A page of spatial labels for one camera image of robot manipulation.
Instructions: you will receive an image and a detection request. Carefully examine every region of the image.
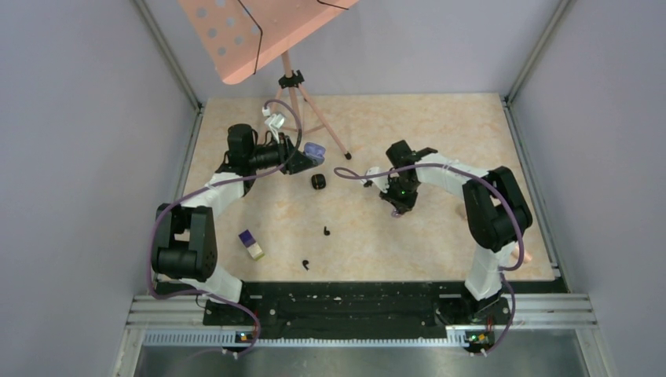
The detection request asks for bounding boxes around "purple white small box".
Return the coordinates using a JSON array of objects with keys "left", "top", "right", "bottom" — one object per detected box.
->
[{"left": 238, "top": 229, "right": 265, "bottom": 261}]

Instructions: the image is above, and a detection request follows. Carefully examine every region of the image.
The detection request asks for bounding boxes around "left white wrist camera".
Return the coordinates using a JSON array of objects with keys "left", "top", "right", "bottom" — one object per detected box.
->
[{"left": 262, "top": 106, "right": 286, "bottom": 138}]

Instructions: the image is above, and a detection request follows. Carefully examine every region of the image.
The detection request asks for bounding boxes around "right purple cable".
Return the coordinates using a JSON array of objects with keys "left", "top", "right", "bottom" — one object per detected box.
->
[{"left": 333, "top": 163, "right": 525, "bottom": 357}]

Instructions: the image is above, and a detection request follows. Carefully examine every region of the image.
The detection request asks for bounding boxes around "purple earbud charging case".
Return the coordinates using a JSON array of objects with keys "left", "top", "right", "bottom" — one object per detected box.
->
[{"left": 303, "top": 142, "right": 326, "bottom": 166}]

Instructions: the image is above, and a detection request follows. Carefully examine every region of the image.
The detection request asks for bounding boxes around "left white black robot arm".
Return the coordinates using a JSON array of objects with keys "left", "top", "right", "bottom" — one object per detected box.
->
[{"left": 150, "top": 124, "right": 326, "bottom": 325}]

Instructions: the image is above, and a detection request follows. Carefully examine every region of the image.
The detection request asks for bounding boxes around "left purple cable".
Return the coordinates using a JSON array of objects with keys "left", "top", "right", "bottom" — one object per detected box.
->
[{"left": 145, "top": 99, "right": 304, "bottom": 359}]

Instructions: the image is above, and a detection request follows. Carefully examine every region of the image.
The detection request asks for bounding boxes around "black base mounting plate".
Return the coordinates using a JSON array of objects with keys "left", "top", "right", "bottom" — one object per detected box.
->
[{"left": 203, "top": 281, "right": 510, "bottom": 340}]

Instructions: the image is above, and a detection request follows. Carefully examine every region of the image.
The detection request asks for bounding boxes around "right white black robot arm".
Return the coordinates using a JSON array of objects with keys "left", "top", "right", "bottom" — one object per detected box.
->
[{"left": 368, "top": 141, "right": 533, "bottom": 324}]

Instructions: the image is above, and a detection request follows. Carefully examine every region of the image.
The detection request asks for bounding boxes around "wooden toy microphone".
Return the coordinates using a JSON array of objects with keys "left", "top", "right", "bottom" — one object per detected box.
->
[{"left": 456, "top": 205, "right": 532, "bottom": 264}]

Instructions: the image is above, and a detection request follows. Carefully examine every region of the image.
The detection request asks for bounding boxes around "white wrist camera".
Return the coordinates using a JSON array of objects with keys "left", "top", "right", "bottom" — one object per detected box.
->
[
  {"left": 362, "top": 167, "right": 390, "bottom": 193},
  {"left": 262, "top": 106, "right": 286, "bottom": 138}
]

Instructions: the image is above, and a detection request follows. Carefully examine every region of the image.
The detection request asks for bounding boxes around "pink music stand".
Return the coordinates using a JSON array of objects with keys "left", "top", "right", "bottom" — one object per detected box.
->
[{"left": 179, "top": 0, "right": 356, "bottom": 159}]

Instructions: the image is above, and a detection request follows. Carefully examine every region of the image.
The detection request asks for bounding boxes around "black earbud charging case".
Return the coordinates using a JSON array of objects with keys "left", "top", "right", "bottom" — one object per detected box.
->
[{"left": 311, "top": 174, "right": 327, "bottom": 190}]

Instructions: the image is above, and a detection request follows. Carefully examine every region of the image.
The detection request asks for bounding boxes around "aluminium frame rail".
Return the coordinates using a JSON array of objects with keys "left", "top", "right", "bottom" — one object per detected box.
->
[{"left": 126, "top": 294, "right": 598, "bottom": 349}]

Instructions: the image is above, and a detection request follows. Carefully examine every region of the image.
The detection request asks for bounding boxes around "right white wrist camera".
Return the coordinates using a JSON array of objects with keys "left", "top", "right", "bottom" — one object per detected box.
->
[{"left": 362, "top": 167, "right": 390, "bottom": 193}]

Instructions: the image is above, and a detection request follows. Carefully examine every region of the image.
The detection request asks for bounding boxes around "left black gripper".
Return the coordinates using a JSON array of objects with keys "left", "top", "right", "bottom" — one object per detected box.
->
[{"left": 247, "top": 132, "right": 317, "bottom": 174}]

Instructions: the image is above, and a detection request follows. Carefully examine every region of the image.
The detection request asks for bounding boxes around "purple cable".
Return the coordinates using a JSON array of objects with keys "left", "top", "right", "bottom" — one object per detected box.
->
[
  {"left": 145, "top": 99, "right": 304, "bottom": 359},
  {"left": 333, "top": 163, "right": 525, "bottom": 357}
]

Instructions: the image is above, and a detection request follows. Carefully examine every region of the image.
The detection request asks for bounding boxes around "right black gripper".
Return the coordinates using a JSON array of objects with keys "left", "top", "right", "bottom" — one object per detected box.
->
[{"left": 379, "top": 177, "right": 419, "bottom": 215}]

